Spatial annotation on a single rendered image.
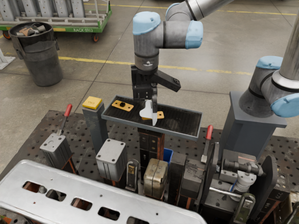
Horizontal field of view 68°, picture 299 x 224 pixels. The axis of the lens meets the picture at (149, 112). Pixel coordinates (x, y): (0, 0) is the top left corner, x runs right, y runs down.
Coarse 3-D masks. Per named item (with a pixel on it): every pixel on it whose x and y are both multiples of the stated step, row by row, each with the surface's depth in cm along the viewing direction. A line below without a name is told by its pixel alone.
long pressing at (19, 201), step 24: (24, 168) 86; (48, 168) 85; (0, 192) 78; (24, 192) 78; (72, 192) 78; (96, 192) 78; (120, 192) 78; (24, 216) 73; (48, 216) 72; (72, 216) 72; (96, 216) 72; (120, 216) 72; (144, 216) 72; (168, 216) 72; (192, 216) 72
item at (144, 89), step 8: (136, 72) 69; (144, 72) 68; (152, 72) 68; (136, 80) 73; (144, 80) 72; (136, 88) 71; (144, 88) 71; (152, 88) 73; (136, 96) 74; (144, 96) 74
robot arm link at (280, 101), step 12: (288, 48) 65; (288, 60) 66; (276, 72) 73; (288, 72) 68; (264, 84) 80; (276, 84) 72; (288, 84) 69; (264, 96) 81; (276, 96) 73; (288, 96) 69; (276, 108) 73; (288, 108) 72
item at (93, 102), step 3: (90, 96) 94; (87, 99) 92; (90, 99) 92; (93, 99) 92; (96, 99) 92; (99, 99) 92; (84, 102) 91; (87, 102) 91; (90, 102) 91; (93, 102) 91; (96, 102) 91; (99, 102) 91; (84, 105) 90; (87, 105) 89; (90, 105) 89; (93, 105) 89; (96, 105) 89; (93, 108) 89
